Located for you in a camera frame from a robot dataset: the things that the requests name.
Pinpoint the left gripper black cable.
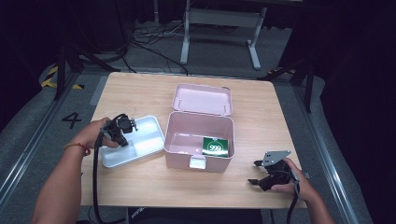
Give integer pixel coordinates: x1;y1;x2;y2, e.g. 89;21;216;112
92;113;126;224

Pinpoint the grey tape strip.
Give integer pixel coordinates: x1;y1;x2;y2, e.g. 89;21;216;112
89;76;108;106

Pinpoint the person's right hand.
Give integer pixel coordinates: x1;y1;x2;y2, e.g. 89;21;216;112
270;158;320;203

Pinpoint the red and yellow bracelet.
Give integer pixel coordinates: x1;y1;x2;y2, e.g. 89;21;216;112
63;142;92;157

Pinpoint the green medicine box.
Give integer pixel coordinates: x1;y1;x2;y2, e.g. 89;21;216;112
201;135;230;159

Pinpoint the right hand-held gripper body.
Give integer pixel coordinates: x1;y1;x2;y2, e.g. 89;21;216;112
259;150;295;191

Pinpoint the metal floor rail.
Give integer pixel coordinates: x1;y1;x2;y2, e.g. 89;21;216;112
0;73;80;202
292;86;360;224

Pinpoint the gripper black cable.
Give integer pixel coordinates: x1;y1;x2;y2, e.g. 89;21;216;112
92;113;126;224
286;174;302;224

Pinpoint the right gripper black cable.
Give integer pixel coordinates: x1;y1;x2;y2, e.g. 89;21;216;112
286;174;302;224

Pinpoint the person's dark clothing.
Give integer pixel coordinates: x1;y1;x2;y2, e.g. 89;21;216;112
127;206;263;224

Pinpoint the black metal stand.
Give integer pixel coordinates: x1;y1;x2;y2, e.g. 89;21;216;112
259;58;316;114
53;43;121;101

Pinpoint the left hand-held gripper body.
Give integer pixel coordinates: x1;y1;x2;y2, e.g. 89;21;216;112
101;113;138;143

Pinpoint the white divided tray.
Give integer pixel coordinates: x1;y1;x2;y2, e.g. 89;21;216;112
100;115;166;169

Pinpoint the pink storage box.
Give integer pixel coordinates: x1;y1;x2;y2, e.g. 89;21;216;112
163;82;236;174

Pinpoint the person's left hand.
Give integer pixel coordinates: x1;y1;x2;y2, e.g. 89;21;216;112
69;117;120;150

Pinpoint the white metal stand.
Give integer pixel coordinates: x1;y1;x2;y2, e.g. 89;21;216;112
179;0;268;70

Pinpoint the bundle of floor cables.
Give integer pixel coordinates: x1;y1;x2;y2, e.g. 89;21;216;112
120;18;190;77

